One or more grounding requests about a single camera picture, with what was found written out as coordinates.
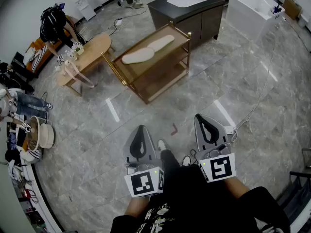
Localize white bathtub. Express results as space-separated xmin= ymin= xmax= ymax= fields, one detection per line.
xmin=225 ymin=0 xmax=286 ymax=46

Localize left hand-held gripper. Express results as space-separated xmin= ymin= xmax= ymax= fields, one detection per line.
xmin=123 ymin=125 xmax=165 ymax=199

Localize person's black trousers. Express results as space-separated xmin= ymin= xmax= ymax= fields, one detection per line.
xmin=159 ymin=148 xmax=209 ymax=203

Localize person's right forearm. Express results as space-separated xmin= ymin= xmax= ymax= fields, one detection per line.
xmin=223 ymin=177 xmax=251 ymax=200

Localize white insole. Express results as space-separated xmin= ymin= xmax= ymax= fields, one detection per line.
xmin=147 ymin=34 xmax=175 ymax=51

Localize dark sink cabinet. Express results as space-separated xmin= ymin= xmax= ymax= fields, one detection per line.
xmin=147 ymin=0 xmax=225 ymax=50

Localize white water dispenser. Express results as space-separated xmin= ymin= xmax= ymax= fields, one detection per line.
xmin=67 ymin=0 xmax=97 ymax=21

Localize person's left forearm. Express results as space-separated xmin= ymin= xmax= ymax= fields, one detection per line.
xmin=123 ymin=195 xmax=152 ymax=218

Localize black bag pile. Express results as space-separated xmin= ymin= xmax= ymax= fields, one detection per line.
xmin=0 ymin=62 xmax=35 ymax=94

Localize white flower pot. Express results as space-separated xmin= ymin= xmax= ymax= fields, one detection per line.
xmin=70 ymin=42 xmax=85 ymax=58

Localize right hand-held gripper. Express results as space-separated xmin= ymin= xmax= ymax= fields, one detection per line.
xmin=193 ymin=114 xmax=238 ymax=183

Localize oval wooden coffee table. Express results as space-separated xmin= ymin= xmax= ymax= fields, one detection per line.
xmin=56 ymin=33 xmax=115 ymax=97

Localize pink ribbon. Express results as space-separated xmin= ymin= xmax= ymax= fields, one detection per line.
xmin=63 ymin=60 xmax=94 ymax=89

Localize white curved counter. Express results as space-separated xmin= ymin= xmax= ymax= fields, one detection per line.
xmin=0 ymin=122 xmax=64 ymax=233

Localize white cushion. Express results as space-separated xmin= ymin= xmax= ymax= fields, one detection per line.
xmin=23 ymin=48 xmax=39 ymax=65

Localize orange sofa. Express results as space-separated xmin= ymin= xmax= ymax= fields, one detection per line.
xmin=25 ymin=16 xmax=73 ymax=75

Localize wooden shelf cart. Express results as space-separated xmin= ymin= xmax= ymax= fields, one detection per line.
xmin=101 ymin=21 xmax=192 ymax=105

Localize striped cushion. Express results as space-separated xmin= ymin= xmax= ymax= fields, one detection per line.
xmin=31 ymin=45 xmax=49 ymax=72

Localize cardboard box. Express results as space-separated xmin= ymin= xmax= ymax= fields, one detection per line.
xmin=283 ymin=0 xmax=303 ymax=20

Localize person's black printed shirt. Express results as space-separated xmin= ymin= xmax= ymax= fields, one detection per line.
xmin=110 ymin=185 xmax=291 ymax=233

